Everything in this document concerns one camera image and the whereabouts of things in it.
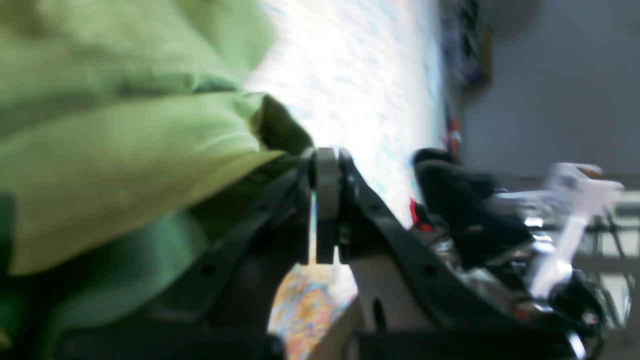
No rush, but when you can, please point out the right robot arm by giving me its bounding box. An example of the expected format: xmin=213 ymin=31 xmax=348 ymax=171
xmin=414 ymin=148 xmax=620 ymax=337

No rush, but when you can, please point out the patterned tablecloth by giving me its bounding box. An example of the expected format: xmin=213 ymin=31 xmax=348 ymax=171
xmin=247 ymin=0 xmax=446 ymax=227

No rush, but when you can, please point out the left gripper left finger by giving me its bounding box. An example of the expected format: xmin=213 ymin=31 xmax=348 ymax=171
xmin=55 ymin=150 xmax=315 ymax=360

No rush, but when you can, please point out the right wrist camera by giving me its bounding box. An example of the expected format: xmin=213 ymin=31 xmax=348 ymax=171
xmin=526 ymin=162 xmax=625 ymax=299

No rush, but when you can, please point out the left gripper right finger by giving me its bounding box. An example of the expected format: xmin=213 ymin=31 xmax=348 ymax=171
xmin=315 ymin=148 xmax=586 ymax=360

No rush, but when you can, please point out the red black clamp upper left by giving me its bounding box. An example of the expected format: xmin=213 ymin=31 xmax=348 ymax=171
xmin=442 ymin=117 xmax=462 ymax=158

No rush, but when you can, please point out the olive green t-shirt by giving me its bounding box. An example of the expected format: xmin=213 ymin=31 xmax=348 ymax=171
xmin=1 ymin=0 xmax=313 ymax=360

